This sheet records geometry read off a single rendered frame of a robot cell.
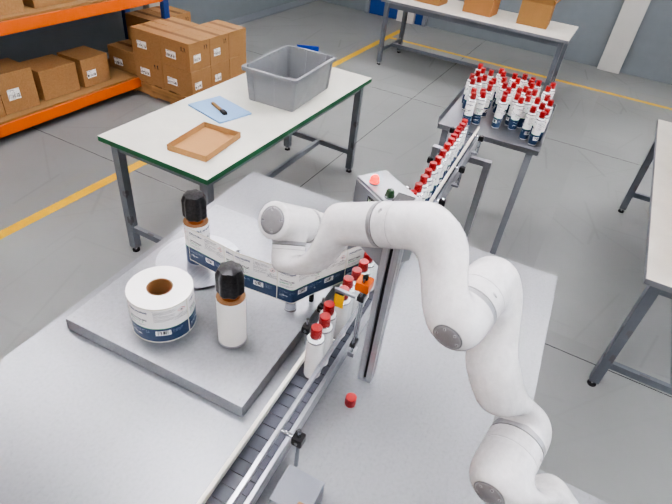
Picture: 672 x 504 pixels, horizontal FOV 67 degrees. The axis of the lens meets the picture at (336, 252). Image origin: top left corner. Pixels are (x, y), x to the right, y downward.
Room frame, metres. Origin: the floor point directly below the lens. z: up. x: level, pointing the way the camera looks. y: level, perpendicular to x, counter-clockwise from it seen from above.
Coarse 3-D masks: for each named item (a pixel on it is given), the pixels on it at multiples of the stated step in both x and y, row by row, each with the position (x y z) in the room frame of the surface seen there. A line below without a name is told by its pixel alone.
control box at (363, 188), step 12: (360, 180) 1.16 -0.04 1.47; (384, 180) 1.16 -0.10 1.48; (396, 180) 1.17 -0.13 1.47; (360, 192) 1.14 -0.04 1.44; (372, 192) 1.11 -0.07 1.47; (384, 192) 1.10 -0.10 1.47; (396, 192) 1.11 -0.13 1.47; (408, 192) 1.12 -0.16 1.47; (372, 252) 1.06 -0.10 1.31; (408, 252) 1.08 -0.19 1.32
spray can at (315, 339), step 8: (312, 328) 0.98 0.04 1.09; (320, 328) 0.98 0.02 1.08; (312, 336) 0.97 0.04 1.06; (320, 336) 0.98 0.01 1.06; (312, 344) 0.96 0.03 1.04; (320, 344) 0.97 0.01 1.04; (312, 352) 0.96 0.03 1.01; (320, 352) 0.97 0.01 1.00; (312, 360) 0.96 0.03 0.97; (320, 360) 0.97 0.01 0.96; (304, 368) 0.98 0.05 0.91; (312, 368) 0.96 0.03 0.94
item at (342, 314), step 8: (344, 288) 1.16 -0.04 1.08; (344, 296) 1.15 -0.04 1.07; (344, 304) 1.14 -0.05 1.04; (336, 312) 1.14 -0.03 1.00; (344, 312) 1.14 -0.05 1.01; (336, 320) 1.14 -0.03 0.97; (344, 320) 1.14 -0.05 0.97; (336, 328) 1.14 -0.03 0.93; (336, 336) 1.14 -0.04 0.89; (344, 336) 1.15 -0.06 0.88
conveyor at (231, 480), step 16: (368, 304) 1.32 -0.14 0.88; (336, 352) 1.08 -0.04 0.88; (288, 384) 0.94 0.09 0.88; (304, 384) 0.94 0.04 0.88; (288, 400) 0.88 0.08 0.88; (304, 400) 0.89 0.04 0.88; (272, 416) 0.82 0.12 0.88; (256, 432) 0.77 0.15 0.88; (272, 432) 0.77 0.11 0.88; (256, 448) 0.72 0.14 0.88; (272, 448) 0.73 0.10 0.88; (240, 464) 0.67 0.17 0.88; (224, 480) 0.63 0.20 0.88; (240, 480) 0.63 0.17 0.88; (256, 480) 0.64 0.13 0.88; (224, 496) 0.59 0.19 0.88; (240, 496) 0.59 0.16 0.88
